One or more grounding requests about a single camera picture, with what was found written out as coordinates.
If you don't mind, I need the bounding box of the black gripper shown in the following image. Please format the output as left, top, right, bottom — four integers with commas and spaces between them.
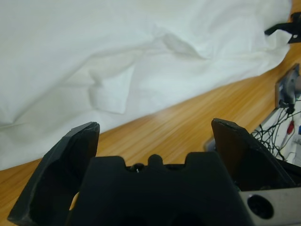
264, 12, 301, 45

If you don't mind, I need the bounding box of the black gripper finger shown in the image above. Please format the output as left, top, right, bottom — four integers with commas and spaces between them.
7, 121, 101, 226
211, 118, 297, 191

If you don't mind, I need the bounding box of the white t-shirt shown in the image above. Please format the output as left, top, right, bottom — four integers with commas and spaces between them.
0, 0, 293, 170

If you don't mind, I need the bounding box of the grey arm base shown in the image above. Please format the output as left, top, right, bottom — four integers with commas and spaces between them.
274, 63, 301, 109

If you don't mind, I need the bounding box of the black orange cable tangle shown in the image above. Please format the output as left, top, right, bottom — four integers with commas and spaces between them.
250, 103, 301, 162

